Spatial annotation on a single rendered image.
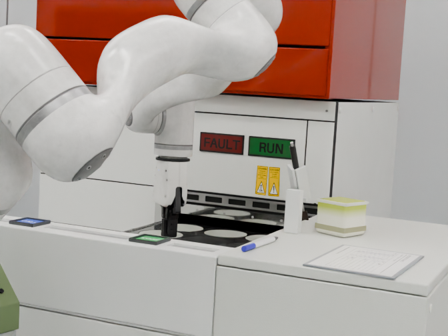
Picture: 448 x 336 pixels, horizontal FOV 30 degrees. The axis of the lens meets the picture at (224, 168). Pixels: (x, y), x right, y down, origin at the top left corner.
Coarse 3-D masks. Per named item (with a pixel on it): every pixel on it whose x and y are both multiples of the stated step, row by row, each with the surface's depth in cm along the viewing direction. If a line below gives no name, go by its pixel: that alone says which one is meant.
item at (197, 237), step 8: (160, 224) 201; (192, 224) 204; (136, 232) 189; (184, 232) 193; (192, 232) 193; (200, 232) 194; (248, 232) 197; (256, 232) 198; (184, 240) 183; (192, 240) 184; (200, 240) 185; (208, 240) 185; (216, 240) 186; (224, 240) 186; (232, 240) 186; (240, 240) 187; (248, 240) 187
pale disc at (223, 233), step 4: (204, 232) 194; (208, 232) 194; (212, 232) 195; (216, 232) 195; (220, 232) 195; (224, 232) 195; (228, 232) 196; (232, 232) 196; (236, 232) 196; (240, 232) 196; (216, 236) 189; (220, 236) 190; (224, 236) 190; (228, 236) 190; (232, 236) 190; (236, 236) 191; (240, 236) 191; (244, 236) 191
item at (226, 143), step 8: (208, 136) 206; (216, 136) 205; (224, 136) 204; (232, 136) 203; (208, 144) 206; (216, 144) 205; (224, 144) 204; (232, 144) 203; (240, 144) 203; (232, 152) 204; (240, 152) 203
